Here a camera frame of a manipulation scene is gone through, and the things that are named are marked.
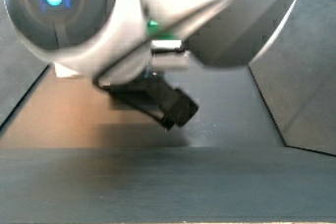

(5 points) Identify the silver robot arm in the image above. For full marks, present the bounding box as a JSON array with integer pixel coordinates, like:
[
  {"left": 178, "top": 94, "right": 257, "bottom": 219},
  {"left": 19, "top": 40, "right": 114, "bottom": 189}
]
[{"left": 2, "top": 0, "right": 294, "bottom": 84}]

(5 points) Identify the green foam shape-sorter block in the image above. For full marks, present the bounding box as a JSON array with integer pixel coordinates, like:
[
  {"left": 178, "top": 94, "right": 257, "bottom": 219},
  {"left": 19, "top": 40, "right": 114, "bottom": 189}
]
[{"left": 146, "top": 21, "right": 175, "bottom": 40}]

